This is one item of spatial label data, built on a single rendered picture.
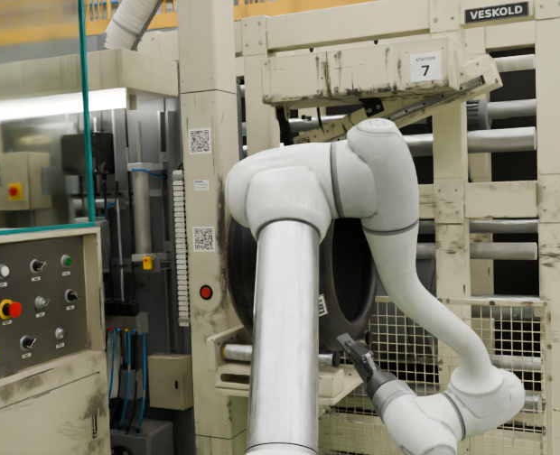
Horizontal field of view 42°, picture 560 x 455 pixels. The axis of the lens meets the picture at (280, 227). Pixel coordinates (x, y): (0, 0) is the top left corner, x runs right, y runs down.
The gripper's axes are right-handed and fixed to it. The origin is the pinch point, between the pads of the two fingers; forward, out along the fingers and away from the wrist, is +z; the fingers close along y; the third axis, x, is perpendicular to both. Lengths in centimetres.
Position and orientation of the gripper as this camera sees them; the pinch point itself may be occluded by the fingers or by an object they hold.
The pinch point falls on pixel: (348, 344)
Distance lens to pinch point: 177.8
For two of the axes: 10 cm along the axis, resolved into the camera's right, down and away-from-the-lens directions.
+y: 2.4, 8.3, 5.0
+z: -3.5, -4.0, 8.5
